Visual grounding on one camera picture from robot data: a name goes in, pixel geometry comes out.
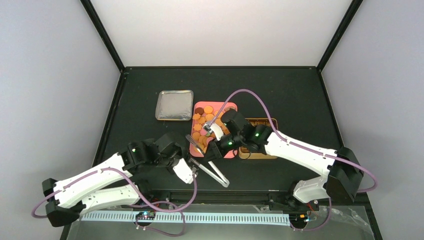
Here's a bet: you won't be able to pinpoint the white slotted cable duct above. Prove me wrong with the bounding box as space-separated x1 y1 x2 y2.
80 210 290 227

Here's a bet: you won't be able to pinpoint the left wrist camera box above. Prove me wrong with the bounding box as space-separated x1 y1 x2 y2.
172 158 197 184

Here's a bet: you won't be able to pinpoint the pink plastic tray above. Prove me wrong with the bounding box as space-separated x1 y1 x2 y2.
189 100 239 160

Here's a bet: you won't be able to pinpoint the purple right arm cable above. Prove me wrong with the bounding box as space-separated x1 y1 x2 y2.
208 88 379 232

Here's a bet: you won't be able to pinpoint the metal tongs white handles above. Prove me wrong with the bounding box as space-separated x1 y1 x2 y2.
185 133 231 189

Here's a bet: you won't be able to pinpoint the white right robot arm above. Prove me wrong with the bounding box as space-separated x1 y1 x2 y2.
203 109 365 210

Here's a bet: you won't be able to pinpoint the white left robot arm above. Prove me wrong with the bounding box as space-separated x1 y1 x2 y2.
42 132 194 227

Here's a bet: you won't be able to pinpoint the flower-shaped tan cookie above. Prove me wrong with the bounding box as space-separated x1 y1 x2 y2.
192 113 202 121

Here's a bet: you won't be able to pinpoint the round dotted yellow biscuit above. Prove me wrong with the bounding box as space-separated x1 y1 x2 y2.
203 105 214 115

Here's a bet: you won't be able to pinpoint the silver metal tin lid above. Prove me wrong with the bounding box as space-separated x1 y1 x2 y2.
155 90 194 121

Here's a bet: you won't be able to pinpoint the dark chocolate round cookie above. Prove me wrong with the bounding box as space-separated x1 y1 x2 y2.
194 107 205 116

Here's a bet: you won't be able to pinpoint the gold cookie tin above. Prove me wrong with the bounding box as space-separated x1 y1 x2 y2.
238 117 278 160

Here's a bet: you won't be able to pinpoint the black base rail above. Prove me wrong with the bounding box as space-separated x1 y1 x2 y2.
147 189 319 214

